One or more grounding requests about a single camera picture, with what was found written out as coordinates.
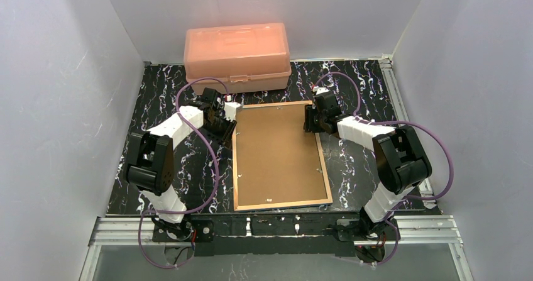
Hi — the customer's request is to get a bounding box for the blue wooden picture frame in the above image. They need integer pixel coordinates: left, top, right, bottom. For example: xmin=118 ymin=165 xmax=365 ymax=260
xmin=231 ymin=101 xmax=334 ymax=212

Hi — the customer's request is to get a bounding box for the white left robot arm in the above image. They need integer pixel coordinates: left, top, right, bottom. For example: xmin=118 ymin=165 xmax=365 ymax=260
xmin=123 ymin=88 xmax=241 ymax=224

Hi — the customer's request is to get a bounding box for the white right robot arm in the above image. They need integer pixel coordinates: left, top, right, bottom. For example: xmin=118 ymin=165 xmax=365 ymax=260
xmin=304 ymin=87 xmax=432 ymax=224

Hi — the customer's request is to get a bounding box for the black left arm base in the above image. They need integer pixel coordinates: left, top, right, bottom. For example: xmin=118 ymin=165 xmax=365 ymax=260
xmin=151 ymin=217 xmax=214 ymax=265

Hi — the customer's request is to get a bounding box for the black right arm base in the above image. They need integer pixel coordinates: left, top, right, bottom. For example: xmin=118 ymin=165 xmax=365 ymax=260
xmin=332 ymin=219 xmax=401 ymax=266

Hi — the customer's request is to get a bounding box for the translucent pink plastic storage box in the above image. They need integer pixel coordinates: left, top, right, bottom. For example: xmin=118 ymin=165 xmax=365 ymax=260
xmin=184 ymin=23 xmax=292 ymax=95

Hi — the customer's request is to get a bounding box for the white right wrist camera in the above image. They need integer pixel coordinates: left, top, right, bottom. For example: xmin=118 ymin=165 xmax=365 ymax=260
xmin=312 ymin=86 xmax=329 ymax=96

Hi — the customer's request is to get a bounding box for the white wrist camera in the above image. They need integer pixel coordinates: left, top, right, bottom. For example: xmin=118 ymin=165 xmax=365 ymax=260
xmin=224 ymin=95 xmax=242 ymax=121
xmin=312 ymin=86 xmax=329 ymax=96

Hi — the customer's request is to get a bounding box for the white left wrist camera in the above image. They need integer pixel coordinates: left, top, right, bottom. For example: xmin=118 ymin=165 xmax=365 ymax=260
xmin=224 ymin=95 xmax=242 ymax=121

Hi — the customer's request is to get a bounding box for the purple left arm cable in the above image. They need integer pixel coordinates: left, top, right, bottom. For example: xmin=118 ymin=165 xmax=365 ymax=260
xmin=138 ymin=77 xmax=230 ymax=270

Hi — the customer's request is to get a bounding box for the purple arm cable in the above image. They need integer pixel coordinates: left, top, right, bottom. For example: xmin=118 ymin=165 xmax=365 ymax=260
xmin=138 ymin=77 xmax=230 ymax=270
xmin=313 ymin=71 xmax=454 ymax=267

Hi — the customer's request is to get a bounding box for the aluminium right side rail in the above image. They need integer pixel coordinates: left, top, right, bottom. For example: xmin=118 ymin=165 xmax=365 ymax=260
xmin=378 ymin=54 xmax=438 ymax=211

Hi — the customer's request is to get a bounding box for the aluminium rail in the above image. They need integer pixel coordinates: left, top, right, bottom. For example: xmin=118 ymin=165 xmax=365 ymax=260
xmin=80 ymin=214 xmax=473 ymax=280
xmin=378 ymin=54 xmax=438 ymax=211

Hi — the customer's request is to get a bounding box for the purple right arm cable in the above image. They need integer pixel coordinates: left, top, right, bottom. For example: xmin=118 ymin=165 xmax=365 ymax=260
xmin=313 ymin=71 xmax=454 ymax=267

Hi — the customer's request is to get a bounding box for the aluminium front rail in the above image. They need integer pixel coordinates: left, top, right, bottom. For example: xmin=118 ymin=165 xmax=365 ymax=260
xmin=80 ymin=214 xmax=473 ymax=280

